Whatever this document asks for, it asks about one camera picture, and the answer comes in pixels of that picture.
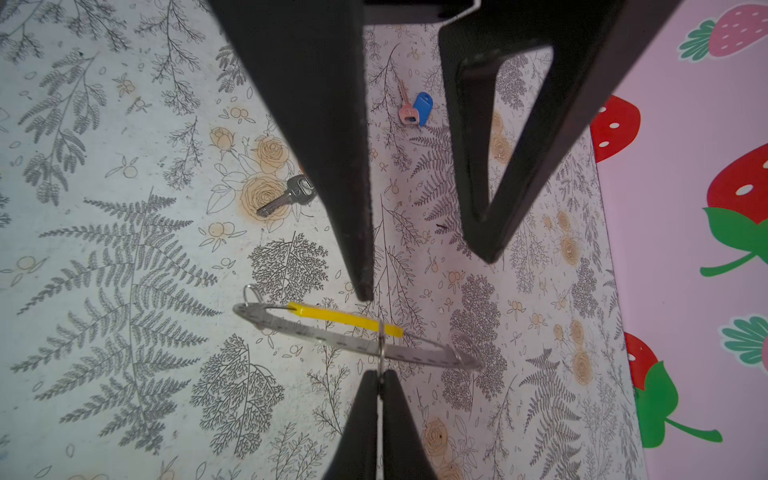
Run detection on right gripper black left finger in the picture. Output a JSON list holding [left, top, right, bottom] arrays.
[[323, 370, 379, 480]]

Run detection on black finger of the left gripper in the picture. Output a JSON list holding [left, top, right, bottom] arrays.
[[210, 1, 374, 301], [438, 0, 678, 264]]

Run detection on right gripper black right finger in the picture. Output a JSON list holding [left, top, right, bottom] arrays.
[[380, 370, 437, 480]]

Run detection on key with blue tag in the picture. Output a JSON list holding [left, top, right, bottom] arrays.
[[398, 80, 434, 127]]

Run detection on grey keyring loop yellow tag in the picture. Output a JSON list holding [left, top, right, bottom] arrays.
[[233, 284, 482, 371]]

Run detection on key with red tag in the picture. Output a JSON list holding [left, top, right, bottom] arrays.
[[257, 174, 317, 218]]

